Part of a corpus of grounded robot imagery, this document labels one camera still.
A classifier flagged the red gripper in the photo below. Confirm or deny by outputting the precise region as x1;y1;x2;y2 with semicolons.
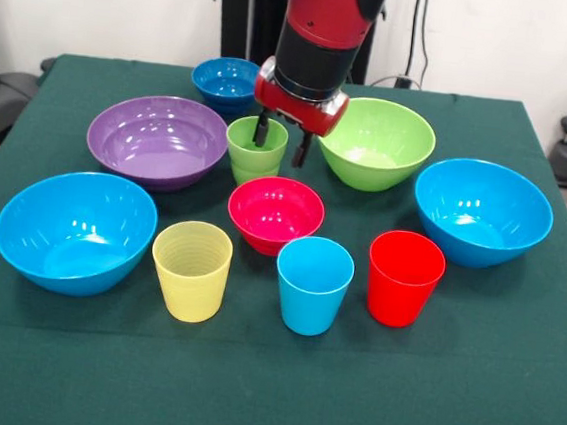
246;53;355;174

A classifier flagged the green bowl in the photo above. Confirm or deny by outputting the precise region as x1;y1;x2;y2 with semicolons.
312;93;441;199

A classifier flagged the purple bowl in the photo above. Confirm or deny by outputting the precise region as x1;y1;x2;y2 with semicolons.
81;88;234;199

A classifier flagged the large light blue bowl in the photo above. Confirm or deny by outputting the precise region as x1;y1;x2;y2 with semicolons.
0;162;163;304
406;153;560;276

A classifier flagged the pink bowl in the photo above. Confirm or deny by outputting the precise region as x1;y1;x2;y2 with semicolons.
222;171;330;262

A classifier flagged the small dark blue bowl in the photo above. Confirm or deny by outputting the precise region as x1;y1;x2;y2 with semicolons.
188;53;263;119

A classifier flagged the light blue cup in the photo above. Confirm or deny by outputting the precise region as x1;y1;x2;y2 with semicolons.
269;232;358;340

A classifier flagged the yellow cup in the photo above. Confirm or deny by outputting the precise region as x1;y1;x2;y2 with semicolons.
145;216;237;327

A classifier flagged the red cup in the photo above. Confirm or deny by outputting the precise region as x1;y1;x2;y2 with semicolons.
362;227;450;333

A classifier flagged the dark green tablecloth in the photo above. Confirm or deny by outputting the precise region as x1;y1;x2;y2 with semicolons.
0;47;567;425

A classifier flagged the black wall cable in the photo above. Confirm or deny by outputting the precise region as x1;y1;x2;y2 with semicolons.
365;0;436;92

